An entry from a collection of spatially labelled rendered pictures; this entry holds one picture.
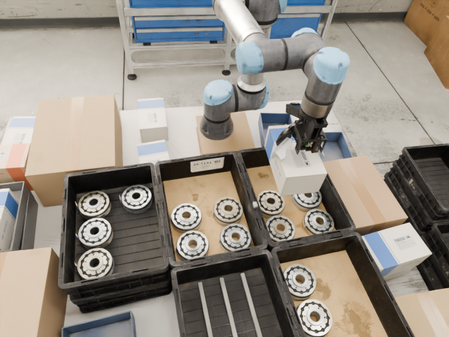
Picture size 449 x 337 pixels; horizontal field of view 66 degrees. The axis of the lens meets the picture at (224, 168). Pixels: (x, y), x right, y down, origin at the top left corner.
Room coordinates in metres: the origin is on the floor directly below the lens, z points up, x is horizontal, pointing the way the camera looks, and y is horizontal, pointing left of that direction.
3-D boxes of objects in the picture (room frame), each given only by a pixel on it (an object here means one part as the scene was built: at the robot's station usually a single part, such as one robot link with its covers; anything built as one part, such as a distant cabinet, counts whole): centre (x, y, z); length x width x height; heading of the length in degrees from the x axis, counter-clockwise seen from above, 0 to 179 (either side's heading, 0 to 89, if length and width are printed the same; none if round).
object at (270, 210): (0.69, -0.18, 0.86); 0.10 x 0.10 x 0.01
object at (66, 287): (0.53, 0.33, 0.92); 0.40 x 0.30 x 0.02; 18
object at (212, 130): (1.11, 0.06, 0.83); 0.15 x 0.15 x 0.10
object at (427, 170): (1.16, -1.12, 0.37); 0.40 x 0.30 x 0.45; 14
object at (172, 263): (0.62, 0.04, 0.92); 0.40 x 0.30 x 0.02; 18
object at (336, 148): (1.08, -0.47, 0.74); 0.20 x 0.15 x 0.07; 9
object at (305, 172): (0.70, -0.20, 1.10); 0.20 x 0.12 x 0.09; 14
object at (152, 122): (1.16, 0.36, 0.75); 0.20 x 0.12 x 0.09; 16
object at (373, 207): (0.80, -0.52, 0.78); 0.30 x 0.22 x 0.16; 19
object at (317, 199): (0.74, -0.31, 0.86); 0.10 x 0.10 x 0.01
